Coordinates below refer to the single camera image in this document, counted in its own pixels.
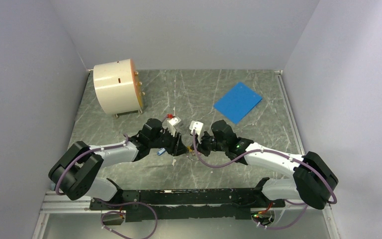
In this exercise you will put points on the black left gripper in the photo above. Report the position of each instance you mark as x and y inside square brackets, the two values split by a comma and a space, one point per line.
[181, 149]

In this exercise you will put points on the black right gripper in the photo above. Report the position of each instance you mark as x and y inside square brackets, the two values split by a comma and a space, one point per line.
[201, 147]

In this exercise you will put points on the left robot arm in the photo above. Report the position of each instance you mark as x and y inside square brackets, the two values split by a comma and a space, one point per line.
[75, 173]

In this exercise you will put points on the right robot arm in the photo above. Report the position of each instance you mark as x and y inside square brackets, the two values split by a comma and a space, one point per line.
[306, 176]

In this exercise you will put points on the blue key tag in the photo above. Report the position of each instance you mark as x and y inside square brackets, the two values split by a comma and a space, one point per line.
[161, 152]

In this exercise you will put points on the blue square mat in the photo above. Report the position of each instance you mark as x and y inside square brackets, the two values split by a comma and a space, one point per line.
[237, 102]

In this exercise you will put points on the cream cylindrical drum device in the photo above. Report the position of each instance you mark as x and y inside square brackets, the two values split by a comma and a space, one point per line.
[118, 88]

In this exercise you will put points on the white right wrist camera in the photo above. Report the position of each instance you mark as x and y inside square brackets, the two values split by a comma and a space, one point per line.
[196, 127]

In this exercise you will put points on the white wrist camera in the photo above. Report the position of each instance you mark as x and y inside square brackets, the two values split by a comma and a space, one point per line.
[173, 124]
[196, 127]

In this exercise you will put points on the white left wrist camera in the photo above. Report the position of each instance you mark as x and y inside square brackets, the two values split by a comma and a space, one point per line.
[173, 124]

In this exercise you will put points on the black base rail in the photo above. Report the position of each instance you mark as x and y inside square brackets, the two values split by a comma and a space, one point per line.
[237, 203]

